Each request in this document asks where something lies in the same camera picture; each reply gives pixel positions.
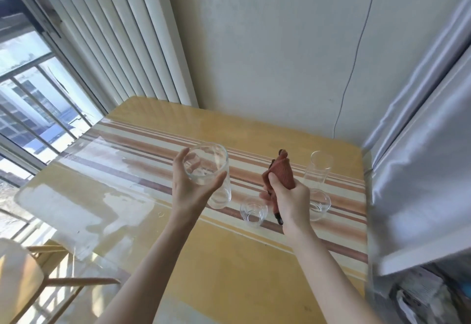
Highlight window with metal railing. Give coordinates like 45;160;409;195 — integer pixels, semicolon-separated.
0;0;108;238

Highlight silver fabric cover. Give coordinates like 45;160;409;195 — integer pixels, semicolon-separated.
362;0;471;277

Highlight short clear glass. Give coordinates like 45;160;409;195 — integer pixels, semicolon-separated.
308;188;332;222
240;199;268;229

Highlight person's right hand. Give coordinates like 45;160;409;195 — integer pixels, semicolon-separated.
259;172;312;237

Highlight white vertical blinds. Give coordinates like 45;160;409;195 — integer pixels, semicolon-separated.
10;0;199;109

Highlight tall narrow clear glass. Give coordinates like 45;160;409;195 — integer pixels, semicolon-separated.
303;150;334;190

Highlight clear plastic table cover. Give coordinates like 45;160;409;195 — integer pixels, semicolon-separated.
14;96;373;324

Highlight clutter of bags and papers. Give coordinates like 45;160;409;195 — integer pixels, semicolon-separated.
388;263;471;324

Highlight person's left forearm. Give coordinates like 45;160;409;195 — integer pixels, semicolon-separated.
95;211;201;324

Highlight wooden chair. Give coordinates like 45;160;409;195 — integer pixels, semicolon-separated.
0;237;122;324

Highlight thin grey wall cable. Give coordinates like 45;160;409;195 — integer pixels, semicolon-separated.
333;0;385;139

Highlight large clear drinking glass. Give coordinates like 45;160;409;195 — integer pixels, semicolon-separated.
183;143;232;210

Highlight person's right forearm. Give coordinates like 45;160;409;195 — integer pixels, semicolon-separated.
283;224;377;324

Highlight reddish brown cleaning cloth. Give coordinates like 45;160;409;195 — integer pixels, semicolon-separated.
262;149;297;225

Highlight person's left hand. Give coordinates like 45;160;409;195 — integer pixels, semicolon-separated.
172;147;228;219

